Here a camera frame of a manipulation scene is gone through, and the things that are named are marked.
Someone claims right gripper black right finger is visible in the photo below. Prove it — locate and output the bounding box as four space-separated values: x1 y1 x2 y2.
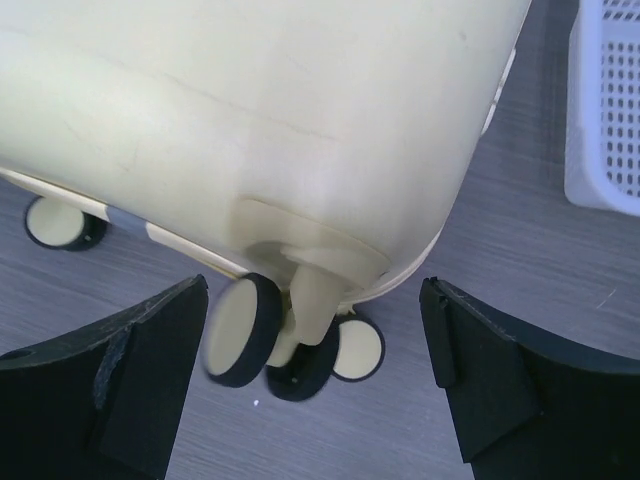
419 277 639 479

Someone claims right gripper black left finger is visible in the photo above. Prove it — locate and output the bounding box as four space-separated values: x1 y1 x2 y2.
1 275 209 479

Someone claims yellow hard-shell suitcase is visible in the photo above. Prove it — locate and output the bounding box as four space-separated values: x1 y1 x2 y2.
1 1 530 402

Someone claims white plastic mesh basket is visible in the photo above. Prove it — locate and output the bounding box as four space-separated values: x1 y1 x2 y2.
564 0 639 217

